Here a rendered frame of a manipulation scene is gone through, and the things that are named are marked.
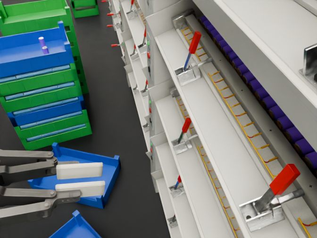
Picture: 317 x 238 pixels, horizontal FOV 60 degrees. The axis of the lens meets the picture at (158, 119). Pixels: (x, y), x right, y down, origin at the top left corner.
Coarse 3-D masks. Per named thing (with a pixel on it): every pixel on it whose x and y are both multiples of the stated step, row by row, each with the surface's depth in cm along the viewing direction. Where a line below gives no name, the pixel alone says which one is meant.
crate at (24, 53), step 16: (32, 32) 110; (48, 32) 113; (64, 32) 113; (0, 48) 110; (16, 48) 111; (32, 48) 111; (48, 48) 111; (64, 48) 111; (0, 64) 94; (16, 64) 96; (32, 64) 99; (48, 64) 101; (64, 64) 103
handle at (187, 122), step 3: (186, 120) 57; (189, 120) 57; (186, 123) 57; (189, 123) 57; (183, 126) 59; (186, 126) 58; (183, 129) 59; (186, 129) 58; (183, 132) 59; (186, 132) 59; (180, 135) 61; (183, 135) 60; (180, 138) 61; (180, 141) 61; (183, 141) 61
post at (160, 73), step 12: (156, 0) 57; (168, 0) 57; (180, 0) 58; (156, 48) 64; (156, 60) 67; (156, 72) 69; (168, 72) 70; (156, 84) 72; (156, 108) 78; (156, 120) 81; (156, 132) 85; (156, 156) 93; (156, 168) 98; (156, 192) 109
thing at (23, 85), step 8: (72, 64) 104; (56, 72) 104; (64, 72) 105; (72, 72) 107; (16, 80) 100; (24, 80) 101; (32, 80) 103; (40, 80) 104; (48, 80) 105; (56, 80) 106; (64, 80) 108; (72, 80) 109; (0, 88) 100; (8, 88) 101; (16, 88) 102; (24, 88) 104; (32, 88) 105; (0, 96) 102
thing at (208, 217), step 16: (160, 96) 75; (176, 96) 74; (160, 112) 72; (176, 112) 70; (176, 128) 67; (192, 128) 65; (176, 160) 61; (192, 160) 60; (208, 160) 58; (192, 176) 57; (192, 192) 55; (208, 192) 54; (192, 208) 53; (208, 208) 52; (208, 224) 50; (224, 224) 49
